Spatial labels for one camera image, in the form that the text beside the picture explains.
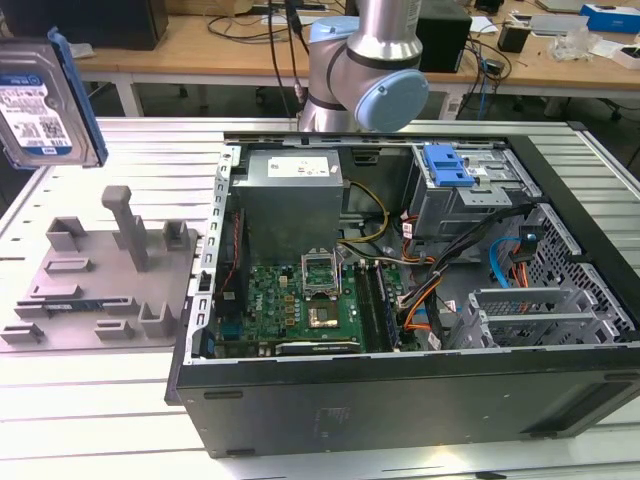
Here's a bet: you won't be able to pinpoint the hard disk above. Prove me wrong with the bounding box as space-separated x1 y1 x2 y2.
0 27 109 169

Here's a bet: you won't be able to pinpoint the grey metal disk bay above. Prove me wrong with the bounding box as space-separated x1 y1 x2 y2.
447 287 624 351

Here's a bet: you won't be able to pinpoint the metal socket cover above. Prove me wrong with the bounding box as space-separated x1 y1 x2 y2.
299 247 337 301

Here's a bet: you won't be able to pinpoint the grey power supply box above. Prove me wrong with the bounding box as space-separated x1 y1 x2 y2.
230 149 345 251

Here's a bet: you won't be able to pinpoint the CPU socket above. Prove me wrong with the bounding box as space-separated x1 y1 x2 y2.
307 299 342 331

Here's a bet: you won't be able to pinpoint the motherboard RAM slot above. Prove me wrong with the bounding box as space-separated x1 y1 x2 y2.
377 263 404 351
353 260 382 353

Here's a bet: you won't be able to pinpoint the black case fan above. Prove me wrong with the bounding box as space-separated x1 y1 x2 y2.
218 207 250 315

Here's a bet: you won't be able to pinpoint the green motherboard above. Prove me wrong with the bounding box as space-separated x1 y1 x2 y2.
214 259 419 359

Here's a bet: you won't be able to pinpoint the black graphics card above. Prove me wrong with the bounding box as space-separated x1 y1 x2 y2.
277 341 362 358

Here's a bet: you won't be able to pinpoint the grey metal drive cage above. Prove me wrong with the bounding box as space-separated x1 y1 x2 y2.
407 143 544 251

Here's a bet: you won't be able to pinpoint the blue plastic drive latch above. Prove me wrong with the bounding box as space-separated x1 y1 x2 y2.
422 143 475 188

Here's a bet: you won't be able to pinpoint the black open PC case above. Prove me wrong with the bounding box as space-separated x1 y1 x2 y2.
164 130 640 459

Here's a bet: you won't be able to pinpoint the grey parts rack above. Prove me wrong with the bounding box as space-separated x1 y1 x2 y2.
0 184 201 354

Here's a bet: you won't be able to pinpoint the wooden desk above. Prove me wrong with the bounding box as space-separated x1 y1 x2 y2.
74 0 640 121

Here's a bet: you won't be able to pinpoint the black speaker box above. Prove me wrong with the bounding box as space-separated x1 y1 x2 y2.
417 13 474 75

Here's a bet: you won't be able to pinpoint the green RAM stick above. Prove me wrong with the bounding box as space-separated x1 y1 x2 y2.
43 301 104 312

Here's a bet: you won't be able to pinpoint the white paper sheet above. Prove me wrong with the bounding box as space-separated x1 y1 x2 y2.
469 14 501 34

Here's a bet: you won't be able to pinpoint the small black box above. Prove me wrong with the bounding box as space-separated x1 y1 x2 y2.
497 22 532 54

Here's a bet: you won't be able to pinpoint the large black computer box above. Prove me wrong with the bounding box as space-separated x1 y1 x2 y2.
0 0 169 51

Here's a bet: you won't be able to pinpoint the grey laptop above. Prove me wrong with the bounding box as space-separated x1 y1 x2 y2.
529 13 590 37

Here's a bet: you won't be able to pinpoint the clear plastic bags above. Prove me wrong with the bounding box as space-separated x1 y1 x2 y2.
547 24 609 62

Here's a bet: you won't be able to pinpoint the white box with black inset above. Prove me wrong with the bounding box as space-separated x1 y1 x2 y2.
613 42 640 69

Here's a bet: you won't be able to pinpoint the blue cardboard box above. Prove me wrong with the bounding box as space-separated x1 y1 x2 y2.
579 3 640 34

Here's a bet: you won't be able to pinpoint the black cable bundle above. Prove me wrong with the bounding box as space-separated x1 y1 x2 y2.
397 202 540 321

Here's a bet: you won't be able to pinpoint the blue flat data wire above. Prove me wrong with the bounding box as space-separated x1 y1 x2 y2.
492 234 527 290

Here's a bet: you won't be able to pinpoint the orange red yellow power wire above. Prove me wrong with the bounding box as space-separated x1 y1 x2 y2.
403 223 545 335

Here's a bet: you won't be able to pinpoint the black hanging cable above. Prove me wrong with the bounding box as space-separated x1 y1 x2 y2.
267 0 314 121

